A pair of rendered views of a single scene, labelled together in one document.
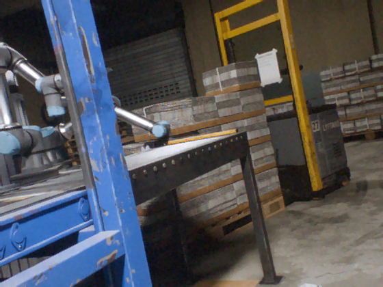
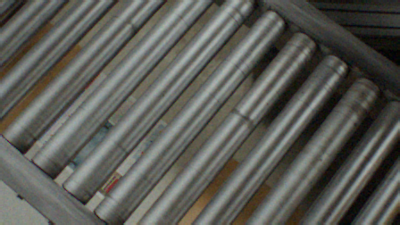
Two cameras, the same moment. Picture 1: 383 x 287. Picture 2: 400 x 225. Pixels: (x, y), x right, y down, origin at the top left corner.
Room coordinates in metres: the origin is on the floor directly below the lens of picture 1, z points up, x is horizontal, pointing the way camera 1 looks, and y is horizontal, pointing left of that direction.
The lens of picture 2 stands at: (2.23, -0.19, 1.78)
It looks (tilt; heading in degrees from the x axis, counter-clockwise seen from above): 71 degrees down; 94
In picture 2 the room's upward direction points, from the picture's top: 7 degrees clockwise
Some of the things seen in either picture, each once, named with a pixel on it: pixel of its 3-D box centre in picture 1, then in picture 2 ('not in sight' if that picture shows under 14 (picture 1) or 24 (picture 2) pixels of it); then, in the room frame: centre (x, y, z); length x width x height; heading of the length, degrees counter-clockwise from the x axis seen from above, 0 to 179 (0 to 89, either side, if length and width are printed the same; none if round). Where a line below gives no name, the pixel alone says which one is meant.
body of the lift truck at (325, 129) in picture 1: (299, 150); not in sight; (4.51, -0.99, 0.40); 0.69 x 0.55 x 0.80; 44
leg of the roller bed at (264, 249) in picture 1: (257, 216); not in sight; (2.42, -0.25, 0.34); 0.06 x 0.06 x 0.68; 62
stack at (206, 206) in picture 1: (189, 187); not in sight; (3.44, 0.10, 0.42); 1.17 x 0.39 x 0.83; 134
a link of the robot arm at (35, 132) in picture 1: (29, 139); not in sight; (2.43, 0.83, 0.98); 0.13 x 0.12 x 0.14; 163
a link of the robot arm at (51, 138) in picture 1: (46, 138); not in sight; (2.94, 0.90, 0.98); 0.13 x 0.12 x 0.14; 170
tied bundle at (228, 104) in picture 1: (213, 111); not in sight; (3.74, -0.20, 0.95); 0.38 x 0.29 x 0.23; 43
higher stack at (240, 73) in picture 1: (243, 140); not in sight; (3.95, -0.42, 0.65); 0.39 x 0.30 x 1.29; 44
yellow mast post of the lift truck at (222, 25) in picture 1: (238, 103); not in sight; (4.49, -0.50, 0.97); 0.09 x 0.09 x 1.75; 44
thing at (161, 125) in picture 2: not in sight; (107, 138); (1.94, 0.30, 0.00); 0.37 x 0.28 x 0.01; 152
